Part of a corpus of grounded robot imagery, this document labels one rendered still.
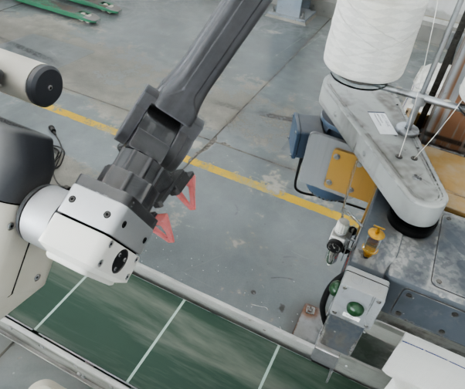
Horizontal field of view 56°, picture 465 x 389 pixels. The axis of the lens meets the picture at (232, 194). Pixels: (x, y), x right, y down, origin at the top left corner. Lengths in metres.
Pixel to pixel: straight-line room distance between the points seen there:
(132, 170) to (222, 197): 2.24
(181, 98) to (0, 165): 0.26
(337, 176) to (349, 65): 0.36
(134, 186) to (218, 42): 0.23
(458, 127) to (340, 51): 0.41
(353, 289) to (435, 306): 0.14
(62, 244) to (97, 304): 1.30
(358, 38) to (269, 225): 1.96
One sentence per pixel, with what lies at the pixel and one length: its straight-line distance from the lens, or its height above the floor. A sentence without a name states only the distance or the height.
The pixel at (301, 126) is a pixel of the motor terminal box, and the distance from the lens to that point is 1.16.
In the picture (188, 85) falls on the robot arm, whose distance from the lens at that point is 0.64.
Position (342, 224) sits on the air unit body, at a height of 1.22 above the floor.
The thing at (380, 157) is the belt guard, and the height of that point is 1.42.
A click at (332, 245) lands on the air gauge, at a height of 1.16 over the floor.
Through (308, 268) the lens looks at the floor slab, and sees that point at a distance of 2.53.
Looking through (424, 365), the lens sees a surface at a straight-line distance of 1.26.
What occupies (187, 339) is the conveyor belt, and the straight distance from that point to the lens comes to 1.76.
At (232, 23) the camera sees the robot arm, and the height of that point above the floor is 1.69.
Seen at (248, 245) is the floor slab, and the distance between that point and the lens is 2.57.
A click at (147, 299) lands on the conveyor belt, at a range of 1.86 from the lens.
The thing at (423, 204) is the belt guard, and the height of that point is 1.42.
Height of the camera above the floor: 1.91
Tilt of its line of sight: 42 degrees down
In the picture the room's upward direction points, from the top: 6 degrees clockwise
